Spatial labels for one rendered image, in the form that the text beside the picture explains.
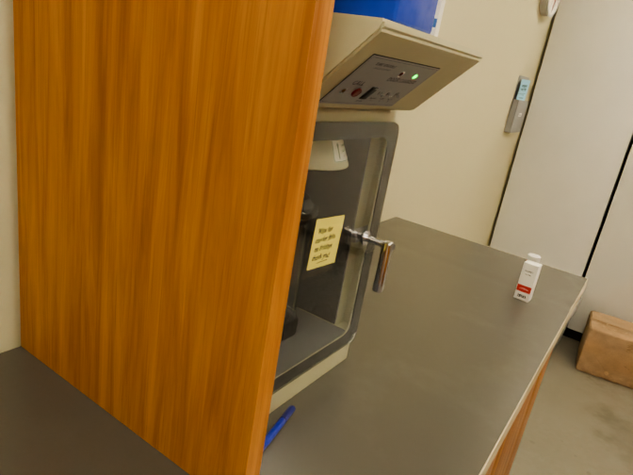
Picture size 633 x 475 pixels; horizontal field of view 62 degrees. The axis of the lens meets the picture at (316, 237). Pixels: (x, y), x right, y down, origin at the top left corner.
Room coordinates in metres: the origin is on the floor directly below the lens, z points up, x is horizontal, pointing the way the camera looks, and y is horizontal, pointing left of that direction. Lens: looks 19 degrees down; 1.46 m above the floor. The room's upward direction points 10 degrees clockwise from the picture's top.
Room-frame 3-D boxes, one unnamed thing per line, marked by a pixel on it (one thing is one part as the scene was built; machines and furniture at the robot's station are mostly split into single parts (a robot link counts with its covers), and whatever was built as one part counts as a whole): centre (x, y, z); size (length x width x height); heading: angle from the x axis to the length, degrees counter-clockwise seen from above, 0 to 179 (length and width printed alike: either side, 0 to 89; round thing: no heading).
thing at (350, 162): (0.73, -0.02, 1.19); 0.30 x 0.01 x 0.40; 148
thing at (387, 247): (0.81, -0.10, 1.17); 0.05 x 0.03 x 0.10; 58
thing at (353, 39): (0.71, -0.06, 1.46); 0.32 x 0.11 x 0.10; 149
